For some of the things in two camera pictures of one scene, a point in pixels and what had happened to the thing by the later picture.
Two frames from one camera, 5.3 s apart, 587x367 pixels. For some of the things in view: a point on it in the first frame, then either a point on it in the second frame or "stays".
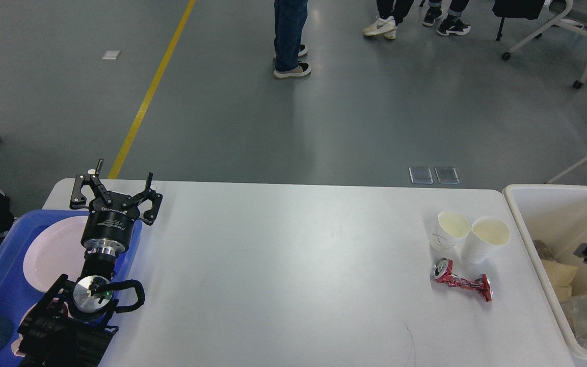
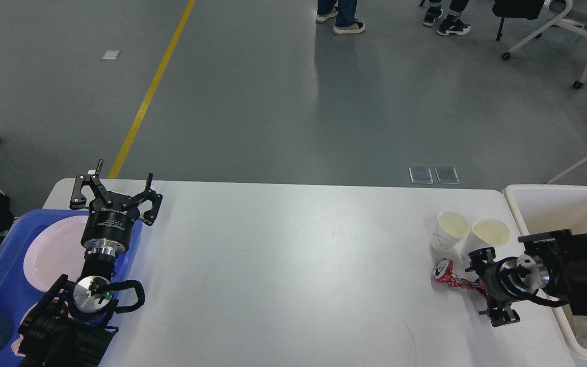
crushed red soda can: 442,272 stays
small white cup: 486,233 stays
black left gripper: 108,229 stays
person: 290,19 → 344,11
